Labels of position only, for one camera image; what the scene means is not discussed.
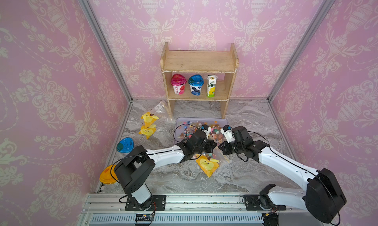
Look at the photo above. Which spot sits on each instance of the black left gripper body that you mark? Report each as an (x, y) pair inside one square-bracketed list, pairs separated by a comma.
[(205, 147)]

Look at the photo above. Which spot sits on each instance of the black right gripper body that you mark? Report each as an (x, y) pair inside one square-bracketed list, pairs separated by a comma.
[(233, 147)]

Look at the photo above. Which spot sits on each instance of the pile of colourful candies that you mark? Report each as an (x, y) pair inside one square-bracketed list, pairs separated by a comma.
[(206, 130)]

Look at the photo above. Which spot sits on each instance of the ziploc candy bag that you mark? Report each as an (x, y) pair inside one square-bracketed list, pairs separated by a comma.
[(148, 131), (210, 162), (161, 113)]

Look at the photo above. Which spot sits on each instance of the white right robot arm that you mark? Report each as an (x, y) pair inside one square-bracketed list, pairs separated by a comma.
[(318, 191)]

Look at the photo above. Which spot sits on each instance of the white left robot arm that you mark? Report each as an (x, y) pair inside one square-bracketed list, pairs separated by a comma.
[(132, 171)]

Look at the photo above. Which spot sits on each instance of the lavender plastic tray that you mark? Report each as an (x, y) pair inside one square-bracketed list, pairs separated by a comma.
[(189, 121)]

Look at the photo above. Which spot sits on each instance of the green white juice carton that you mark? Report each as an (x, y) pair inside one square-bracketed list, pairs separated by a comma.
[(211, 85)]

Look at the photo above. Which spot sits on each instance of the blue lid yogurt cup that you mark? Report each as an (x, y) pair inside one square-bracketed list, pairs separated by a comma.
[(196, 82)]

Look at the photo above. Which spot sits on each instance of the pink lid yogurt cup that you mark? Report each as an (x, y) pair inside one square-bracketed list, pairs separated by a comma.
[(178, 83)]

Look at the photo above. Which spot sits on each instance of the blue lid cup on table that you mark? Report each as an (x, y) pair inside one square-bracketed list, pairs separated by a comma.
[(125, 145)]

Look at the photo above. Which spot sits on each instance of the orange lid cup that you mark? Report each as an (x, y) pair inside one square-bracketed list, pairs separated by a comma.
[(108, 176)]

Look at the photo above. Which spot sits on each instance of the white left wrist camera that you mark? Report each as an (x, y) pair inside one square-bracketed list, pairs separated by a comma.
[(206, 129)]

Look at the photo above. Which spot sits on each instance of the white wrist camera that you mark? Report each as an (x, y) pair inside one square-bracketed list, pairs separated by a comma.
[(206, 129), (228, 134)]

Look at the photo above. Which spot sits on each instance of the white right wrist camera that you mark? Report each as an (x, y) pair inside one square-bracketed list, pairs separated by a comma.
[(228, 134)]

